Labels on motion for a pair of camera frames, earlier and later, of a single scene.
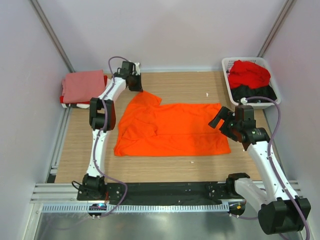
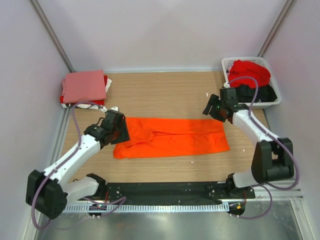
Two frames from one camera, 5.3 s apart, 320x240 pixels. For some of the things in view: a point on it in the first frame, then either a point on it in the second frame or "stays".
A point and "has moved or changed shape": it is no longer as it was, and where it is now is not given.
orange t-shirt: x=149 y=128 has moved or changed shape
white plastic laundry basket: x=226 y=62 stays
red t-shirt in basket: x=250 y=74 stays
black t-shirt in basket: x=244 y=91 stays
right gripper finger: x=222 y=114 → x=213 y=99
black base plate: x=203 y=192 stays
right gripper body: x=234 y=125 → x=218 y=106
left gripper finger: x=134 y=83 → x=120 y=132
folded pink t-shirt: x=82 y=86 stays
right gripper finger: x=231 y=134 → x=213 y=113
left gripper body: x=133 y=74 → x=116 y=131
